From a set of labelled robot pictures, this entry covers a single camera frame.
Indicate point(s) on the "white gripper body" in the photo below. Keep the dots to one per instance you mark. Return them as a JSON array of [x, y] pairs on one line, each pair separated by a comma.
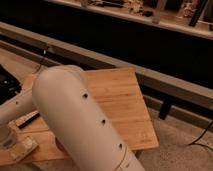
[[7, 137]]

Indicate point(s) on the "white sponge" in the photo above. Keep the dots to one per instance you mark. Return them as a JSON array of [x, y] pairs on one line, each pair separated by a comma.
[[23, 148]]

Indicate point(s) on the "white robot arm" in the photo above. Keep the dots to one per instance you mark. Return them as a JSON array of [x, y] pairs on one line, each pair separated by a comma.
[[60, 94]]

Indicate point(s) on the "dark purple ceramic bowl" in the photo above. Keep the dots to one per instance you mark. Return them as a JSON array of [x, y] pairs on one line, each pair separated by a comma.
[[59, 145]]

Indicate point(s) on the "black and tan eraser block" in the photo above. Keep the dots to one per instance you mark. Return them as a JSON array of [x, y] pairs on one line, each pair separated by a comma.
[[26, 120]]

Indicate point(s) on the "black object at left edge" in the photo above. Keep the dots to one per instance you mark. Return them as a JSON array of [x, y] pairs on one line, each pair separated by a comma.
[[9, 85]]

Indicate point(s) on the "wooden table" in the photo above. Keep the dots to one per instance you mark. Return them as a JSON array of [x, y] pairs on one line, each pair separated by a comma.
[[118, 94]]

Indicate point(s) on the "long wooden bench beam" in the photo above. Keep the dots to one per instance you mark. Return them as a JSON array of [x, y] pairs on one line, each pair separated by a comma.
[[173, 86]]

